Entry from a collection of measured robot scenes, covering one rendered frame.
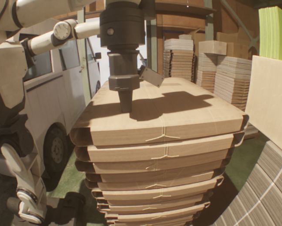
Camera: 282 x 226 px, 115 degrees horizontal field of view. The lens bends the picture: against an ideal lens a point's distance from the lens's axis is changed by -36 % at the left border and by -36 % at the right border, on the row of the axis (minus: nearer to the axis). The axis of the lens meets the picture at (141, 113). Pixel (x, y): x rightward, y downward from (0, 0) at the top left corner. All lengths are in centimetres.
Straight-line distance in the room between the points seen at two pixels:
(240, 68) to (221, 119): 169
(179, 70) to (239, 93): 96
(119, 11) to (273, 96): 40
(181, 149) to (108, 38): 25
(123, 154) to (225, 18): 343
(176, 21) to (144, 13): 264
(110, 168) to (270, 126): 42
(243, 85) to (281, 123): 169
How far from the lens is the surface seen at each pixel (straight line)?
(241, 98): 208
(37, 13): 30
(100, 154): 29
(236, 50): 204
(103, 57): 458
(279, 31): 46
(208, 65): 224
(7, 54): 58
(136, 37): 25
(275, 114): 42
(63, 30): 62
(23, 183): 87
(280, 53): 45
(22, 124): 66
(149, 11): 30
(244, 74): 205
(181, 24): 295
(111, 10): 26
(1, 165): 167
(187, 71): 226
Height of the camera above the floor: 122
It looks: 24 degrees down
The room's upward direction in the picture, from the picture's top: 2 degrees counter-clockwise
